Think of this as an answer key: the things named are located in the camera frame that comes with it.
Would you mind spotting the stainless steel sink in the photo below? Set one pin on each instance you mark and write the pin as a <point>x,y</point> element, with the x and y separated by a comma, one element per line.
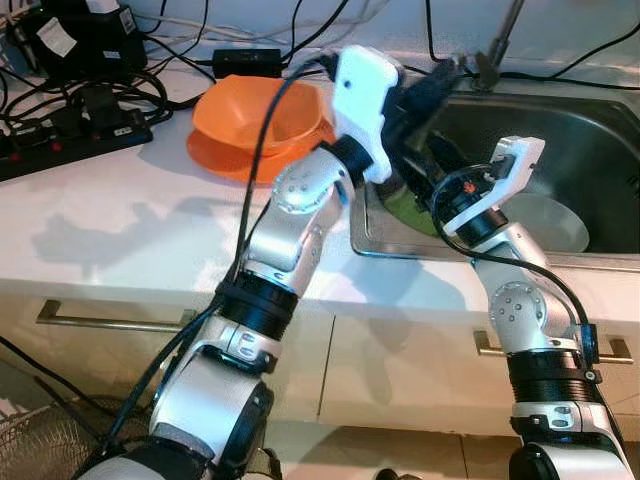
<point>590,140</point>

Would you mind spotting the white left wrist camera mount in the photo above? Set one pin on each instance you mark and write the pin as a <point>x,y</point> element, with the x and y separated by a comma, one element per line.
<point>362,100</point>

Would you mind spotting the green plate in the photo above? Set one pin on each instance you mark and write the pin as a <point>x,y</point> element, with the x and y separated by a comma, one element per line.
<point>405,210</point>

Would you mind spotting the black power strip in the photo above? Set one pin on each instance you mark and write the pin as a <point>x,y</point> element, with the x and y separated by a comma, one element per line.
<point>70,145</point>

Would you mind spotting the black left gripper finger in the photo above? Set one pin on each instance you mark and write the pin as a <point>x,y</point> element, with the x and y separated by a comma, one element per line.
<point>452,75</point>
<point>455,98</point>

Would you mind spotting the orange plastic bowl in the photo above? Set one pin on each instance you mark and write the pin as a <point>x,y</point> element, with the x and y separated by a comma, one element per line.
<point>260,110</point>

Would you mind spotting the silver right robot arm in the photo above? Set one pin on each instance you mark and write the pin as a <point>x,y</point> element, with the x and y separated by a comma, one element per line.
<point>545,380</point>

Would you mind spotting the orange plastic plate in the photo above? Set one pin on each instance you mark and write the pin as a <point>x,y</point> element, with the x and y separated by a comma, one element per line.
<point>220,160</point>

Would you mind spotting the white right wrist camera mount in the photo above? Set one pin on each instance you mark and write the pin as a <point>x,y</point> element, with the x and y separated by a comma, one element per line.
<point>510,170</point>

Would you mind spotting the black battery charger with labels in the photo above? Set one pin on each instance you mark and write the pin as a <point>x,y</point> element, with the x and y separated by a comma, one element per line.
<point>80,40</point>

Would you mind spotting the clear glass bowl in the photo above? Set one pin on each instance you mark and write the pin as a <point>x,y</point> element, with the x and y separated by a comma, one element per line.
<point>555,225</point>

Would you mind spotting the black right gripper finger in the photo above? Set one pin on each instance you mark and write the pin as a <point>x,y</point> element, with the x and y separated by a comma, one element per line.
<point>448,158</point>

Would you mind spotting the black power adapter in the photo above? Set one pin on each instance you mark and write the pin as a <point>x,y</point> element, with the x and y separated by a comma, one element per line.
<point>248,62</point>

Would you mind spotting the metal faucet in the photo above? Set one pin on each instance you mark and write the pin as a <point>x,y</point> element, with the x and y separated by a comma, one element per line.
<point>492,65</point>

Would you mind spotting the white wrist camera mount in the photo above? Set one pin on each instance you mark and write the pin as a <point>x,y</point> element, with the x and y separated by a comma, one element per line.
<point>510,170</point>
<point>362,100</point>

